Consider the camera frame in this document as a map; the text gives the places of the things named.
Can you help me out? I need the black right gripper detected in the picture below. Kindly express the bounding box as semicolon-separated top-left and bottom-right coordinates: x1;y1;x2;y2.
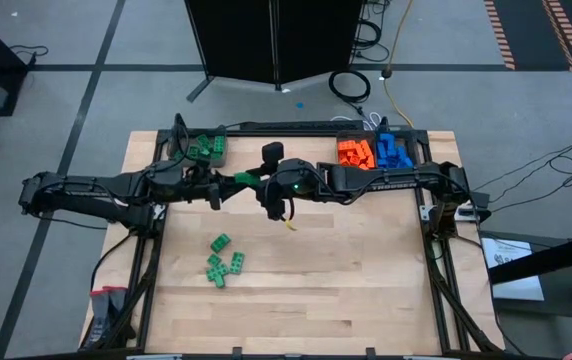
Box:
255;158;320;222

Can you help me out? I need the black metal stand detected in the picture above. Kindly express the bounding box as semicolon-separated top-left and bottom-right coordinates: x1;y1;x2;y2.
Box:
487;118;572;360

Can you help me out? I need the clear grey plastic bin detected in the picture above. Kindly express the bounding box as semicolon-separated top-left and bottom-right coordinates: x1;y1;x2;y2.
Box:
335;130;378;171
375;128;420;170
166;124;229;169

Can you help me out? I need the white paper sheet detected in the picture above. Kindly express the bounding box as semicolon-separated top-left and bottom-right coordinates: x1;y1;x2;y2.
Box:
479;236;546;303

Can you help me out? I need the grey red-tipped spare gripper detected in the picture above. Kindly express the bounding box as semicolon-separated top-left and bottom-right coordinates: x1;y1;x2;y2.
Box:
83;285;130;349

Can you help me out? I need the black floor cable loop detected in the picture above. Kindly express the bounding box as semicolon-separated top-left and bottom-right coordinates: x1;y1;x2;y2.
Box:
327;69;372;105

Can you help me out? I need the white cable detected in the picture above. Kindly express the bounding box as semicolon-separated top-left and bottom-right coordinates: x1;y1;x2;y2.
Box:
329;111;383;132

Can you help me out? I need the black perforated table frame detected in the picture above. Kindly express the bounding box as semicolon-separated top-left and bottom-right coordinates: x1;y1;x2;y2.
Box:
239;119;366;133

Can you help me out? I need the thin black floor cable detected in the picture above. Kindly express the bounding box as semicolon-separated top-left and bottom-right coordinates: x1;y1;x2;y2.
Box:
9;43;50;67

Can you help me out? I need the black aluminium table frame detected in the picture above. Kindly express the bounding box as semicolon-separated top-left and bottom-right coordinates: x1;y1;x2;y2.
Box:
80;127;505;357

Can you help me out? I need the yellow cable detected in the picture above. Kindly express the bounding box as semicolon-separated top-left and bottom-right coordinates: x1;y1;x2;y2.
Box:
381;0;416;129

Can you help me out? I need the black floor cable coil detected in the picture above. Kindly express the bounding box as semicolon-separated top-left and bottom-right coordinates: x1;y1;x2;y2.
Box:
351;0;391;65

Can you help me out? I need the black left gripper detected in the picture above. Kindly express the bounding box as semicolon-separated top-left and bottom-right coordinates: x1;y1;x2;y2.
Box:
180;164;250;202

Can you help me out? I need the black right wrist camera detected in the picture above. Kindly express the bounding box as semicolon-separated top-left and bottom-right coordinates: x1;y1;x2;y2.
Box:
260;141;286;169

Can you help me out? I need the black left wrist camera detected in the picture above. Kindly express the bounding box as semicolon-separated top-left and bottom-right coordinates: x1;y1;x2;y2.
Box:
207;182;223;211

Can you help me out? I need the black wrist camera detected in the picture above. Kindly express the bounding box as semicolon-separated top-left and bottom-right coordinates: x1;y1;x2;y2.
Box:
207;182;223;211
260;141;286;169

